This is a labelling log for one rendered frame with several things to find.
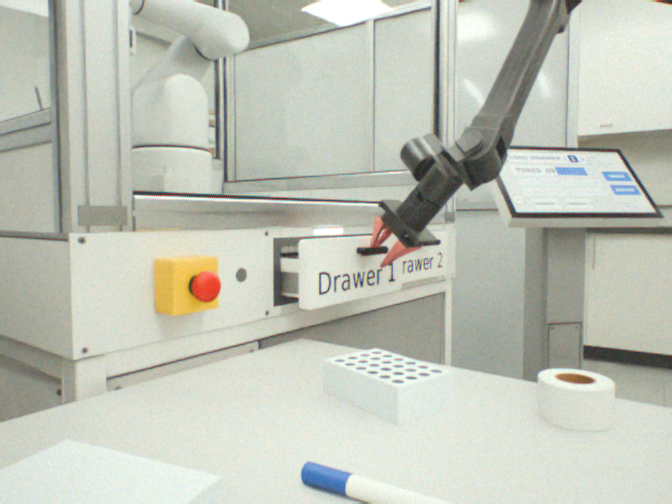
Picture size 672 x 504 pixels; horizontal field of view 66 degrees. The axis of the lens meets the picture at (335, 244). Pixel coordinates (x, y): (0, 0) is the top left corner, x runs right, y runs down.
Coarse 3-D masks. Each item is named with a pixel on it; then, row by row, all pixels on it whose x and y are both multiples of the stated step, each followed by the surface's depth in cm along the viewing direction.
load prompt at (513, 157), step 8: (512, 152) 167; (520, 152) 167; (528, 152) 168; (536, 152) 169; (544, 152) 169; (552, 152) 170; (512, 160) 164; (520, 160) 165; (528, 160) 165; (536, 160) 166; (544, 160) 167; (552, 160) 167; (560, 160) 168; (568, 160) 169; (576, 160) 169; (584, 160) 170
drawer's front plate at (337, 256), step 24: (312, 240) 80; (336, 240) 85; (360, 240) 91; (312, 264) 80; (336, 264) 85; (360, 264) 91; (312, 288) 80; (336, 288) 85; (360, 288) 91; (384, 288) 97
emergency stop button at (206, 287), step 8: (208, 272) 65; (200, 280) 64; (208, 280) 64; (216, 280) 65; (192, 288) 64; (200, 288) 63; (208, 288) 64; (216, 288) 65; (200, 296) 64; (208, 296) 64; (216, 296) 65
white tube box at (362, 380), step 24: (336, 360) 60; (360, 360) 60; (384, 360) 59; (408, 360) 59; (336, 384) 58; (360, 384) 54; (384, 384) 51; (408, 384) 51; (432, 384) 53; (384, 408) 51; (408, 408) 51; (432, 408) 53
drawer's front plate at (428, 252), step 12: (444, 240) 129; (420, 252) 119; (432, 252) 124; (444, 252) 129; (408, 264) 115; (432, 264) 124; (444, 264) 129; (408, 276) 115; (420, 276) 120; (432, 276) 125
